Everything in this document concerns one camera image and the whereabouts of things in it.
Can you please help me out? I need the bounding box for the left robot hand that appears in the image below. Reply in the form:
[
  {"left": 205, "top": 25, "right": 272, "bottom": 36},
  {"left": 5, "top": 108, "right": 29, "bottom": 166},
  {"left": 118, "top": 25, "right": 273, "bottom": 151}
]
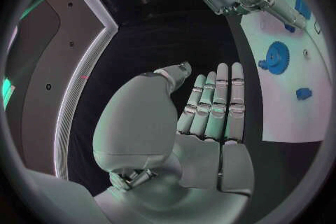
[{"left": 91, "top": 62, "right": 256, "bottom": 224}]

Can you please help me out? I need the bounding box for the blue gear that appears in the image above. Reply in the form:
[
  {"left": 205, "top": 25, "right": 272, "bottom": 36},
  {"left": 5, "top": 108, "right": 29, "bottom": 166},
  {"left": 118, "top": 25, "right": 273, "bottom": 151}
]
[{"left": 258, "top": 40, "right": 291, "bottom": 75}]

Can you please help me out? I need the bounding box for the white task board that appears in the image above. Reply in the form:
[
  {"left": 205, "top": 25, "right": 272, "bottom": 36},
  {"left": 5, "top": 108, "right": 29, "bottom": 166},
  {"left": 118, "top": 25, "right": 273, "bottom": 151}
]
[{"left": 239, "top": 0, "right": 334, "bottom": 143}]

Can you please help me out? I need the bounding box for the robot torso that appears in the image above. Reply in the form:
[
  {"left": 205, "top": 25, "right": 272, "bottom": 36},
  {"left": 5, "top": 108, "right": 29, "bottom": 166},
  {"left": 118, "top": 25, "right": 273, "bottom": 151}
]
[{"left": 3, "top": 0, "right": 119, "bottom": 181}]

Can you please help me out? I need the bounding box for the glowing light bar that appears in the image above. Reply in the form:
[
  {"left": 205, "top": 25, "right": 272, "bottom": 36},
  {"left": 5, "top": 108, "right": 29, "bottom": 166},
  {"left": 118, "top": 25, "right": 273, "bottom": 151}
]
[{"left": 1, "top": 78, "right": 16, "bottom": 111}]

